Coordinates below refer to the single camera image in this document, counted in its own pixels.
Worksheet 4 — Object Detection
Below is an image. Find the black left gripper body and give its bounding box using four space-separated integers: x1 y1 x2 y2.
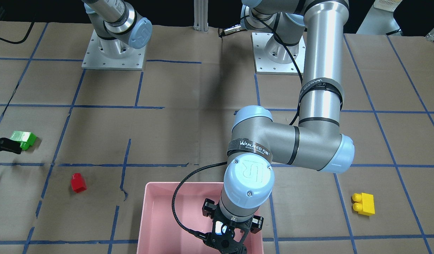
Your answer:
202 198 264 254

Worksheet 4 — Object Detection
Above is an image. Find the green toy block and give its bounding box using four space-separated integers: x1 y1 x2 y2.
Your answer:
10 131 37 151

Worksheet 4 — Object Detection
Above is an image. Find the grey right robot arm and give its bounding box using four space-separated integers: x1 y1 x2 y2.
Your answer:
0 0 152 154

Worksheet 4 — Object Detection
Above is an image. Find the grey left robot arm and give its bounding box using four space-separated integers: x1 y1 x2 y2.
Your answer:
187 0 355 254

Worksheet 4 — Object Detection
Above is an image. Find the pink plastic box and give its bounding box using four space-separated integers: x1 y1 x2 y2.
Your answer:
137 182 264 254

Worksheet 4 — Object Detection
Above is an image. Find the red toy block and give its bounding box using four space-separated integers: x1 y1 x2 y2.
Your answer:
70 173 88 193

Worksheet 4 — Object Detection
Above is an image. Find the yellow toy block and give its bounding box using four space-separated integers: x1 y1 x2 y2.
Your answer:
351 193 375 216

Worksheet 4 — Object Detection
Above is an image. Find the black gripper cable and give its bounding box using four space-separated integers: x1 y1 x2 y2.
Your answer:
171 161 229 242

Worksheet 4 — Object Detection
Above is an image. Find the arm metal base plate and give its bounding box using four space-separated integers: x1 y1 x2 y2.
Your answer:
82 31 147 71
251 32 306 75

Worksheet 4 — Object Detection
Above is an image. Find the aluminium frame post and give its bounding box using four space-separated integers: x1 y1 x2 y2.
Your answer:
193 0 209 34

